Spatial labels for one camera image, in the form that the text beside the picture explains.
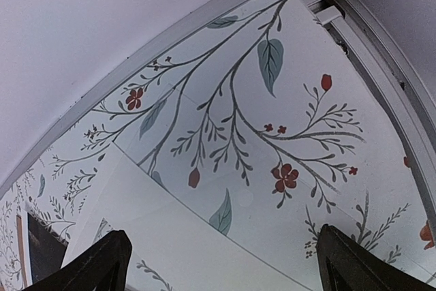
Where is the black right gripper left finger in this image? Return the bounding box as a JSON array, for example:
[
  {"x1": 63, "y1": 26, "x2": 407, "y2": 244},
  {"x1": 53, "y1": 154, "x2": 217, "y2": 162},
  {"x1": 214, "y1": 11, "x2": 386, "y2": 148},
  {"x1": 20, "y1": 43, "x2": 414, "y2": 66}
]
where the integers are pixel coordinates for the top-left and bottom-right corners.
[{"x1": 26, "y1": 230, "x2": 132, "y2": 291}]

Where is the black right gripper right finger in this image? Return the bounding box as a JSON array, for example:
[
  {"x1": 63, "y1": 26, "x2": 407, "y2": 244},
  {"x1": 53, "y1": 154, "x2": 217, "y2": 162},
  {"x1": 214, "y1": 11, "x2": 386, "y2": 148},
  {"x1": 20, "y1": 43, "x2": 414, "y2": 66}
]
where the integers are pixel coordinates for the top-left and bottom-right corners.
[{"x1": 316, "y1": 224, "x2": 435, "y2": 291}]

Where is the cat photo white border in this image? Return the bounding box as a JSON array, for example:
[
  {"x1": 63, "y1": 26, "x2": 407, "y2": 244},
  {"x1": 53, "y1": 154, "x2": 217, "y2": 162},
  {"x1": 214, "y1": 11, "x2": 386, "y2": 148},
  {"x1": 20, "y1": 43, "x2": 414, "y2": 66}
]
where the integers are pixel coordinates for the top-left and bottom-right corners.
[{"x1": 62, "y1": 147, "x2": 305, "y2": 290}]

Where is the clear acrylic sheet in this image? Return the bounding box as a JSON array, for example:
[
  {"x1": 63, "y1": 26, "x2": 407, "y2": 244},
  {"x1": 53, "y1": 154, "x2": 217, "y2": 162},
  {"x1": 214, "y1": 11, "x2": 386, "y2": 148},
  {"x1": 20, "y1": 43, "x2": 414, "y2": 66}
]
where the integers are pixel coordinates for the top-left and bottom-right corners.
[{"x1": 117, "y1": 65, "x2": 432, "y2": 290}]

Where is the light wooden picture frame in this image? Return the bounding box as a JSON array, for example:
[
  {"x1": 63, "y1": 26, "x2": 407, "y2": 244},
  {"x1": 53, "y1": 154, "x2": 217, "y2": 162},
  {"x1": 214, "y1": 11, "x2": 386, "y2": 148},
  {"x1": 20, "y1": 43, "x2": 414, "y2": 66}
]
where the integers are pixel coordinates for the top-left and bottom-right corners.
[{"x1": 16, "y1": 214, "x2": 29, "y2": 289}]

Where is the floral patterned table cover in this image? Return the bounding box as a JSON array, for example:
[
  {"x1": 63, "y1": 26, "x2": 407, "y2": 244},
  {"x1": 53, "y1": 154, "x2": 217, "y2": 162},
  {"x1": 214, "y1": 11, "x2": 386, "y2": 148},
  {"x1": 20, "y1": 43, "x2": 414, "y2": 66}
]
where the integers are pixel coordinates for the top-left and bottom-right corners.
[{"x1": 1, "y1": 0, "x2": 435, "y2": 290}]

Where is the right aluminium corner post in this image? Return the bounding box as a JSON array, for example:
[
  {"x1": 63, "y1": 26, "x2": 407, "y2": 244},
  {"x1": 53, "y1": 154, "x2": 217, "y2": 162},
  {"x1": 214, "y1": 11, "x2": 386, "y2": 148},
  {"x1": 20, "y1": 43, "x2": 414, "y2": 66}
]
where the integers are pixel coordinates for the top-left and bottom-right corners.
[{"x1": 313, "y1": 0, "x2": 435, "y2": 232}]

